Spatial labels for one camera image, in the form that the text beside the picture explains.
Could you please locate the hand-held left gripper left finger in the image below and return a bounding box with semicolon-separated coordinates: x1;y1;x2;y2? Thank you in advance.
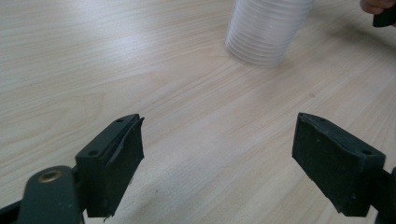
75;113;146;219

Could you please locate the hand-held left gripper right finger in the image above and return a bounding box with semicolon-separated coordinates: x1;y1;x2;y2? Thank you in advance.
291;112;388;218

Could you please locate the stack of clear plastic cups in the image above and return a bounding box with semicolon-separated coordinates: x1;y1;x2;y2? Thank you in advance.
224;0;316;69

